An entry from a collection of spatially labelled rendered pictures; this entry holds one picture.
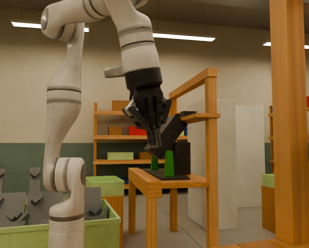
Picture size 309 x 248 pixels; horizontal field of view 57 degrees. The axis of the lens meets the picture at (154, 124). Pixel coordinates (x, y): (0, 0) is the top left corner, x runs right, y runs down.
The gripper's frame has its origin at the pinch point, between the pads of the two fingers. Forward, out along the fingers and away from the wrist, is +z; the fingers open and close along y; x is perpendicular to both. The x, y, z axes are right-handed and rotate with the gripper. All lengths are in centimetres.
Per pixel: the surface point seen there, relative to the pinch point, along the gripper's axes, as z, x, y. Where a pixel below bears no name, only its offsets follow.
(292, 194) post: 35, -2, 64
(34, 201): 25, 83, 4
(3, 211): 27, 94, -5
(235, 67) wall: -61, 355, 729
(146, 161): 130, 459, 417
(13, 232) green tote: 28, 66, -11
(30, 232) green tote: 30, 64, -6
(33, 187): 21, 91, 8
